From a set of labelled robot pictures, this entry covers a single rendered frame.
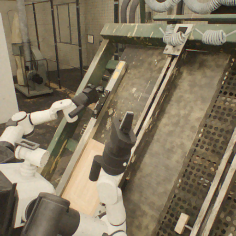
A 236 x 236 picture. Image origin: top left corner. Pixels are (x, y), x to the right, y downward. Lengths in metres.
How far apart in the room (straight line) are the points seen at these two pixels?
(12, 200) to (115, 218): 0.36
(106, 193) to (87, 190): 0.60
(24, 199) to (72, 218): 0.17
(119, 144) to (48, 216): 0.31
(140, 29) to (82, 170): 0.94
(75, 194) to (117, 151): 0.80
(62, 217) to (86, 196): 0.59
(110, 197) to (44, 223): 0.22
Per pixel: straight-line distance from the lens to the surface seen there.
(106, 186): 0.75
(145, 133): 1.19
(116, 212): 0.87
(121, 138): 0.63
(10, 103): 5.02
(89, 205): 1.35
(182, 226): 1.07
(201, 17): 1.14
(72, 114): 1.21
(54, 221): 0.77
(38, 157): 0.88
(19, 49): 6.88
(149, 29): 1.48
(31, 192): 0.86
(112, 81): 1.48
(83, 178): 1.40
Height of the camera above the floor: 1.88
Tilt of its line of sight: 24 degrees down
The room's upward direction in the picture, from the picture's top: straight up
